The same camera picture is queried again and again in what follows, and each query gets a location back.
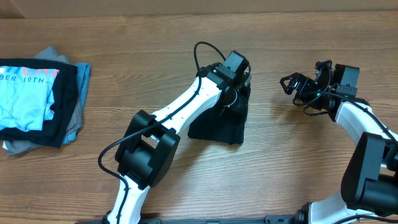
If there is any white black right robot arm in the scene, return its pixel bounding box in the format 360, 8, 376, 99
264, 60, 397, 224

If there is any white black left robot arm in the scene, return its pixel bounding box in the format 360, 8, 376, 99
102, 51, 251, 223

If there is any folded blue shirt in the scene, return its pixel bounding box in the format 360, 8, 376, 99
62, 63, 91, 144

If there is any folded grey shirt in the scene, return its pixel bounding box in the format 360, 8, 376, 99
1, 58, 80, 148

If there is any folded black printed t-shirt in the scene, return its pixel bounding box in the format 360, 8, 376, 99
1, 65, 60, 132

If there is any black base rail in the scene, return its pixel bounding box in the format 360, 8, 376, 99
74, 214, 299, 224

